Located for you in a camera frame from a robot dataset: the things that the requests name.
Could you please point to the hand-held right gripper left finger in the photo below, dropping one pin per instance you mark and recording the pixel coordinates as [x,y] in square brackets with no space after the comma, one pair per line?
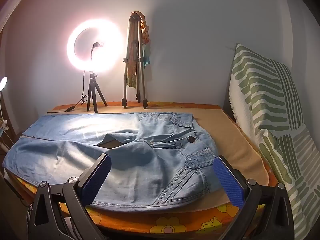
[96,180]

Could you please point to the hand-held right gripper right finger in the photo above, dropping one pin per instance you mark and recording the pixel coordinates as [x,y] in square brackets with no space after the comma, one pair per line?
[228,182]

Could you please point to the light blue denim pants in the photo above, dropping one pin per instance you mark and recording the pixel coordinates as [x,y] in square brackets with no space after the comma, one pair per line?
[140,170]

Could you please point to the beige cloth mat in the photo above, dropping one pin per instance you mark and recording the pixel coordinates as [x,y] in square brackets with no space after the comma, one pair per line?
[237,142]

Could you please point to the orange floral sheet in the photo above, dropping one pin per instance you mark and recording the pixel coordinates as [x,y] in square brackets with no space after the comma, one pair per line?
[175,223]

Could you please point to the small black tripod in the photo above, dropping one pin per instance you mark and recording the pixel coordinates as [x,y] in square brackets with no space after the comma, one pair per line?
[92,90]

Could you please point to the white green striped blanket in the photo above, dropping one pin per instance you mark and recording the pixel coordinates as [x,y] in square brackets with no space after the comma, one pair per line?
[262,92]

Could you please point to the tall grey tripod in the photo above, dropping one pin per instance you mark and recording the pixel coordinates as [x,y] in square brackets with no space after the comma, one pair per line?
[125,80]

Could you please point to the colourful patterned scarf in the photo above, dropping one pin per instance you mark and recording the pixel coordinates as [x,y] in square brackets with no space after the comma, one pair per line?
[131,76]

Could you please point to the white clip lamp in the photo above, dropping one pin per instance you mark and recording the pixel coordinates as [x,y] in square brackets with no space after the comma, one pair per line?
[3,82]

